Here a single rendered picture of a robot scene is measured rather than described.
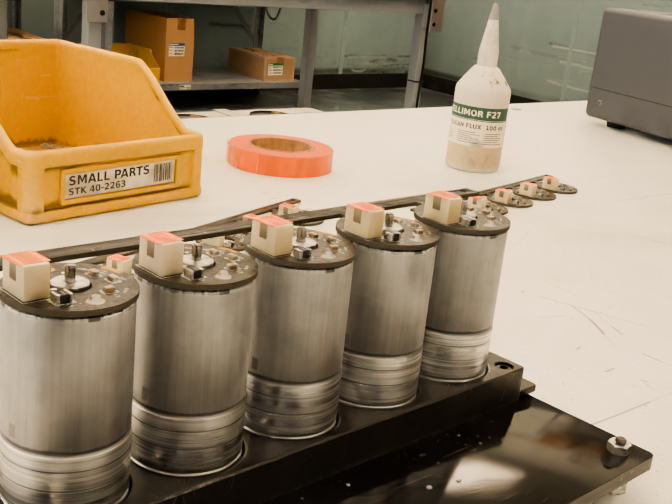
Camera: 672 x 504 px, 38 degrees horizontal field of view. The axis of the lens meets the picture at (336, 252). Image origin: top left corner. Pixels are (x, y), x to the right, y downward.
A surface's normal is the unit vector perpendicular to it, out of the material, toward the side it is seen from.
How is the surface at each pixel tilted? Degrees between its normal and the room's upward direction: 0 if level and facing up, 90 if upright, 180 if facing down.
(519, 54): 90
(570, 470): 0
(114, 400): 90
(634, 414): 0
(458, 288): 90
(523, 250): 0
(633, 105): 90
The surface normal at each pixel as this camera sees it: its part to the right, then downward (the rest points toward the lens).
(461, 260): -0.07, 0.29
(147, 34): -0.69, 0.17
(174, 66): 0.72, 0.28
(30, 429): -0.32, 0.25
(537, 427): 0.11, -0.95
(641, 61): -0.87, 0.06
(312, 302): 0.27, 0.32
